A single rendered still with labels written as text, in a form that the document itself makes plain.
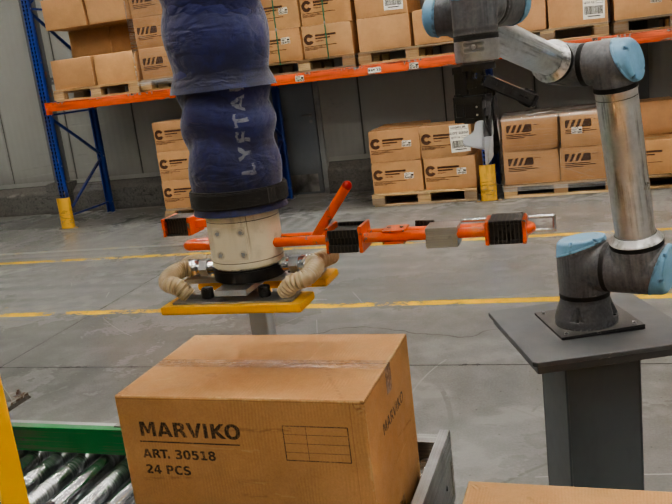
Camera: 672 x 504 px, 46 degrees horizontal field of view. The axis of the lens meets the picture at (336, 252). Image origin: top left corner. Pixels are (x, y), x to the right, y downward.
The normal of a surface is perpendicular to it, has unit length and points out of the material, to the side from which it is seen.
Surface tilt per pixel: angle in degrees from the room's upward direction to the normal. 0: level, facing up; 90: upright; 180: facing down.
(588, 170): 90
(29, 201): 90
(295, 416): 90
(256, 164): 79
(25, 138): 90
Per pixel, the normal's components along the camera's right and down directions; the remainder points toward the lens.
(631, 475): 0.07, 0.22
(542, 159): -0.27, 0.25
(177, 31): -0.60, 0.08
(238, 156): 0.26, -0.07
